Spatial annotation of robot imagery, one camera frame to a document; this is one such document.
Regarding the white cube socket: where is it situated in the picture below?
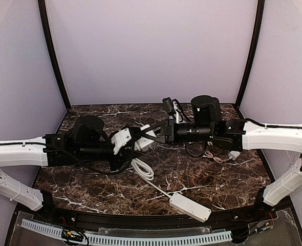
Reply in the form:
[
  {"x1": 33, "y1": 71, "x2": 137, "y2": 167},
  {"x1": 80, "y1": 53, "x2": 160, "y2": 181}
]
[{"x1": 135, "y1": 124, "x2": 155, "y2": 152}]

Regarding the white plug with cable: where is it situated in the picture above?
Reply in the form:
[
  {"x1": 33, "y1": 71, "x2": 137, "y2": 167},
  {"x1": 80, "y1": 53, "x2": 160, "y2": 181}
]
[{"x1": 131, "y1": 158, "x2": 171, "y2": 198}]

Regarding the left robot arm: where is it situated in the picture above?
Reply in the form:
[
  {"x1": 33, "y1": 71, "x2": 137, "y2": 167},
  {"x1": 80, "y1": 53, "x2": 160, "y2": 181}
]
[{"x1": 0, "y1": 128, "x2": 141, "y2": 214}]

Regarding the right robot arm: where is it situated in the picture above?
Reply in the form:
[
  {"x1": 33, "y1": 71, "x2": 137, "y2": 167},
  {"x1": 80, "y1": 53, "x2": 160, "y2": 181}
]
[{"x1": 141, "y1": 118, "x2": 302, "y2": 207}]

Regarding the small white charger adapter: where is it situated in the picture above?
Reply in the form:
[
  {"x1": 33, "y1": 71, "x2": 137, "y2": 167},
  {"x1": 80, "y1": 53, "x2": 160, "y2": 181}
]
[{"x1": 228, "y1": 151, "x2": 241, "y2": 160}]

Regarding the white power strip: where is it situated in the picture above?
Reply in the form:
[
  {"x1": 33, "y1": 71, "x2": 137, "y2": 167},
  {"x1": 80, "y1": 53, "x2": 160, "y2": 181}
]
[{"x1": 169, "y1": 193, "x2": 212, "y2": 222}]

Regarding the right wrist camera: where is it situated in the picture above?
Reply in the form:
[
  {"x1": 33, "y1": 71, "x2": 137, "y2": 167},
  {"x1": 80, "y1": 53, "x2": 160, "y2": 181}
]
[{"x1": 191, "y1": 95, "x2": 222, "y2": 124}]

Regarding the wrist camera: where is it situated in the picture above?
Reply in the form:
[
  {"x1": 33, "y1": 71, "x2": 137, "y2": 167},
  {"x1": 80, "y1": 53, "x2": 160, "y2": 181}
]
[
  {"x1": 72, "y1": 115, "x2": 108, "y2": 145},
  {"x1": 191, "y1": 95, "x2": 222, "y2": 124}
]

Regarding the pink charging cable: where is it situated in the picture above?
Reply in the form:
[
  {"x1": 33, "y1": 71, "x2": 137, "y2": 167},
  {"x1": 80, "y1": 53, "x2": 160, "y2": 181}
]
[{"x1": 203, "y1": 150, "x2": 231, "y2": 163}]

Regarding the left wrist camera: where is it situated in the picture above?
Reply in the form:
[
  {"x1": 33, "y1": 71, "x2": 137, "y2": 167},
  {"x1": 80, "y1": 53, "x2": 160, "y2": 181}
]
[{"x1": 72, "y1": 115, "x2": 108, "y2": 145}]

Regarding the black front table rail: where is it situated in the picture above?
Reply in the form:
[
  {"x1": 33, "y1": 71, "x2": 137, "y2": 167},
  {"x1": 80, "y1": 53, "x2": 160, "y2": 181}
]
[{"x1": 54, "y1": 206, "x2": 253, "y2": 230}]

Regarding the white slotted cable duct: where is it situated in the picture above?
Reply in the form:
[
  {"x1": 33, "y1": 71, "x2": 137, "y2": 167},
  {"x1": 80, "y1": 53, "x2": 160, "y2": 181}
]
[{"x1": 20, "y1": 219, "x2": 232, "y2": 245}]

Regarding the left black frame post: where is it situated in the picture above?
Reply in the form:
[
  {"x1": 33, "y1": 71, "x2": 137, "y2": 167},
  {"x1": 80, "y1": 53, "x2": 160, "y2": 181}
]
[{"x1": 37, "y1": 0, "x2": 72, "y2": 111}]

